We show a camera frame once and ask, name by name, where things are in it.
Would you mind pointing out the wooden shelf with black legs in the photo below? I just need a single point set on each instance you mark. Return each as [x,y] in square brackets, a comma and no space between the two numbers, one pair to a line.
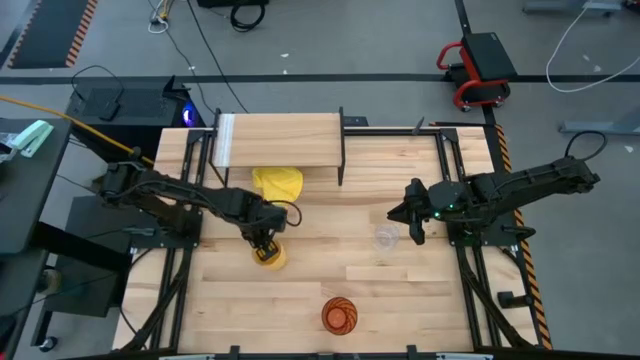
[290,140]

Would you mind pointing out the yellow cloth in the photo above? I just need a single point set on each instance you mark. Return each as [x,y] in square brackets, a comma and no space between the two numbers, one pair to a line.
[277,185]

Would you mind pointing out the white mug with yellow inside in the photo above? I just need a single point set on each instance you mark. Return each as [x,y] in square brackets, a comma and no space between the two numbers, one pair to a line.
[278,265]

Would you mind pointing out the grey stand foot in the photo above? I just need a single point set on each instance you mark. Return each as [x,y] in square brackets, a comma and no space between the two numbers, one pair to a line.
[570,6]
[600,127]

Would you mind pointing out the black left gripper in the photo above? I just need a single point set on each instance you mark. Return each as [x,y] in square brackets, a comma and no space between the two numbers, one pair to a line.
[265,217]

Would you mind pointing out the black mat with hazard stripes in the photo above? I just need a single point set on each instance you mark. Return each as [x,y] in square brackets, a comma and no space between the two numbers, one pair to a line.
[50,30]

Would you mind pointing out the orange ribbed plastic tumbler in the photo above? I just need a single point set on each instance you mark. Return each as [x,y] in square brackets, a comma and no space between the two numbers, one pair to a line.
[339,316]

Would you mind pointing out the black side desk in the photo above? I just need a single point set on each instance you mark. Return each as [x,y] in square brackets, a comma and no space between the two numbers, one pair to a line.
[30,200]

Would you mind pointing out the thin black rod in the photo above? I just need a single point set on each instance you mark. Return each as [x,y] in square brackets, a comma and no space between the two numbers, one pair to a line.
[455,123]

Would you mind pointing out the black clamp knob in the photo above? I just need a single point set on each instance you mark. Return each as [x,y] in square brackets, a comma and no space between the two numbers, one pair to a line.
[510,300]

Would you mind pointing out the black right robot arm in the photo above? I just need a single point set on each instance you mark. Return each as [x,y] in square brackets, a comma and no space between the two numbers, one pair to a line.
[525,187]

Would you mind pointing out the black power strip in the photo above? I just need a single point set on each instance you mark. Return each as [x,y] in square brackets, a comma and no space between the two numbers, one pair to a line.
[356,121]

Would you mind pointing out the clear plastic item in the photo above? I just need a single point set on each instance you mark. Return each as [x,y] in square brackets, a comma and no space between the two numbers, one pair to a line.
[6,150]

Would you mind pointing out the tape roll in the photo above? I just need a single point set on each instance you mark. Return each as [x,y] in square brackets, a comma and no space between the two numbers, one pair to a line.
[50,282]

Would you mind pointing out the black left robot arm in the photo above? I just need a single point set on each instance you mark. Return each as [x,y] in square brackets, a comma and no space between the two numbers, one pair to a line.
[165,192]

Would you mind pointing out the clear glass cup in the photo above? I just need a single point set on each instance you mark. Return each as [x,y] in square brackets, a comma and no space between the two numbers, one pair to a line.
[386,237]

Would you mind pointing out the black equipment cart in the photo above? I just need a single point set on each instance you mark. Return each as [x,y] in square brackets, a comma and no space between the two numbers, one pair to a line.
[90,280]

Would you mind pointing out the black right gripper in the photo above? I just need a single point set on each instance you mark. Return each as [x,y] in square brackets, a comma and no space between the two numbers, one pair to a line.
[422,210]

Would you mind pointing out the mint green stapler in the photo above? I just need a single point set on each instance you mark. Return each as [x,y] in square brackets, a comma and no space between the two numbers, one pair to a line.
[32,137]

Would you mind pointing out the black computer tower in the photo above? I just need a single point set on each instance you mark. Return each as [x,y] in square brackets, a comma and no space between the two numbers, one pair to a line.
[140,107]

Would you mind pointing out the black metal table frame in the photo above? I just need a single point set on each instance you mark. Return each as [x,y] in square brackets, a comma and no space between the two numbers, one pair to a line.
[390,132]

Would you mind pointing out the red and black rolling stool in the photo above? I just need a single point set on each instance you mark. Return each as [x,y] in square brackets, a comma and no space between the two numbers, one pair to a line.
[487,57]

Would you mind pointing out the black orange hazard stripe tape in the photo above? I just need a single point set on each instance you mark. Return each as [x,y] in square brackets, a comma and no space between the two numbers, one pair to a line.
[530,270]

